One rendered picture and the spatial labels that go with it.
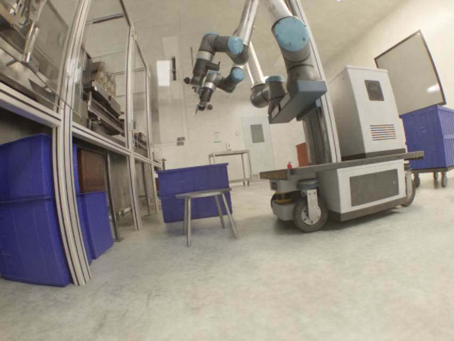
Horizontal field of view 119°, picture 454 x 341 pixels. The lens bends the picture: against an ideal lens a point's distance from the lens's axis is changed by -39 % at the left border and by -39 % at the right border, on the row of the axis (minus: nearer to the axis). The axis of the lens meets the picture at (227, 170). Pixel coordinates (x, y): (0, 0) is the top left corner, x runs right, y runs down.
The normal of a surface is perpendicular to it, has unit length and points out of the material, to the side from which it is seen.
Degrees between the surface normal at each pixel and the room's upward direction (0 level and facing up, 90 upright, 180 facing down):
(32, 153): 90
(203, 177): 90
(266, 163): 90
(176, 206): 90
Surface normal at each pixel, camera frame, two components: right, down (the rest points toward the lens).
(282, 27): -0.36, 0.11
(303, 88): 0.03, -0.03
